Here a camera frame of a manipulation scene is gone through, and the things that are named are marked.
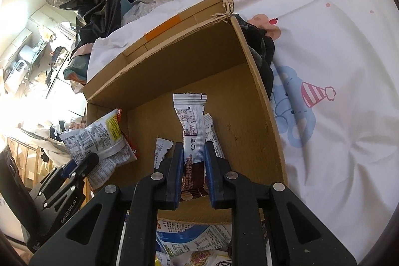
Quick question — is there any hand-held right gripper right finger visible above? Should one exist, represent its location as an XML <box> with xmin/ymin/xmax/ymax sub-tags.
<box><xmin>204</xmin><ymin>141</ymin><xmax>357</xmax><ymax>266</ymax></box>

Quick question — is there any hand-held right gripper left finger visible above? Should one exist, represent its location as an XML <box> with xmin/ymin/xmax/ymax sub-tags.
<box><xmin>29</xmin><ymin>142</ymin><xmax>184</xmax><ymax>266</ymax></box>

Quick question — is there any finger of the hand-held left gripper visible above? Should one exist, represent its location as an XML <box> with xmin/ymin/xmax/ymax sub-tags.
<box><xmin>44</xmin><ymin>174</ymin><xmax>86</xmax><ymax>210</ymax></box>
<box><xmin>39</xmin><ymin>153</ymin><xmax>100</xmax><ymax>196</ymax></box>

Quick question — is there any white yellow red snack packet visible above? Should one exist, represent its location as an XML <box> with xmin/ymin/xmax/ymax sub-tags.
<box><xmin>59</xmin><ymin>108</ymin><xmax>141</xmax><ymax>188</ymax></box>

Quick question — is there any white brown snack bar packet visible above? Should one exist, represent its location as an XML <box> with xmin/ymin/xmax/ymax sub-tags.
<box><xmin>173</xmin><ymin>93</ymin><xmax>209</xmax><ymax>201</ymax></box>

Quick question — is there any white blue banded snack packet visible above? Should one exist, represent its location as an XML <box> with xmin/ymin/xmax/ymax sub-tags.
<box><xmin>156</xmin><ymin>221</ymin><xmax>233</xmax><ymax>254</ymax></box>

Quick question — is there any brown cardboard box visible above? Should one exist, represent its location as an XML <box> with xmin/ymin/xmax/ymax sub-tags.
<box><xmin>83</xmin><ymin>0</ymin><xmax>289</xmax><ymax>226</ymax></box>

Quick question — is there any small white snack packet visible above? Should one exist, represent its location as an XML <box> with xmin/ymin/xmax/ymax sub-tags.
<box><xmin>154</xmin><ymin>138</ymin><xmax>174</xmax><ymax>171</ymax></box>

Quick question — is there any pile of clothes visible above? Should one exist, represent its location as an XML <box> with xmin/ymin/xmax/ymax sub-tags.
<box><xmin>19</xmin><ymin>119</ymin><xmax>85</xmax><ymax>161</ymax></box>

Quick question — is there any white printed snack packet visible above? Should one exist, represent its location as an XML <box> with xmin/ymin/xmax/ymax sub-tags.
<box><xmin>204</xmin><ymin>113</ymin><xmax>225</xmax><ymax>159</ymax></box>

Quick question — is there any white pink snack packet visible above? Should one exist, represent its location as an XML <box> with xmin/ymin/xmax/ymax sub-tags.
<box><xmin>173</xmin><ymin>250</ymin><xmax>233</xmax><ymax>266</ymax></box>

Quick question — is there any dark teal bag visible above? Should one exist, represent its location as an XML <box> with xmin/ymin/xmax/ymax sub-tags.
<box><xmin>64</xmin><ymin>42</ymin><xmax>94</xmax><ymax>89</ymax></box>

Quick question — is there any kitchen counter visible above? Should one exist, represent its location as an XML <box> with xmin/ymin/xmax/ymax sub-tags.
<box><xmin>0</xmin><ymin>9</ymin><xmax>78</xmax><ymax>98</ymax></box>

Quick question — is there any white rice cooker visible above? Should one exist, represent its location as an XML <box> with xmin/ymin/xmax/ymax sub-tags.
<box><xmin>9</xmin><ymin>59</ymin><xmax>30</xmax><ymax>76</ymax></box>

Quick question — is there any dark cloth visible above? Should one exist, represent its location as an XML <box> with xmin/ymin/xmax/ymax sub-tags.
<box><xmin>238</xmin><ymin>13</ymin><xmax>276</xmax><ymax>92</ymax></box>

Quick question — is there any white printed bed sheet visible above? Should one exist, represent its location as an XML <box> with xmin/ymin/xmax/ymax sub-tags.
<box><xmin>87</xmin><ymin>0</ymin><xmax>396</xmax><ymax>263</ymax></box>

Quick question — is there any wooden frame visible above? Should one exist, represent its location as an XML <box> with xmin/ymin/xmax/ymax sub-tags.
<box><xmin>6</xmin><ymin>135</ymin><xmax>63</xmax><ymax>192</ymax></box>

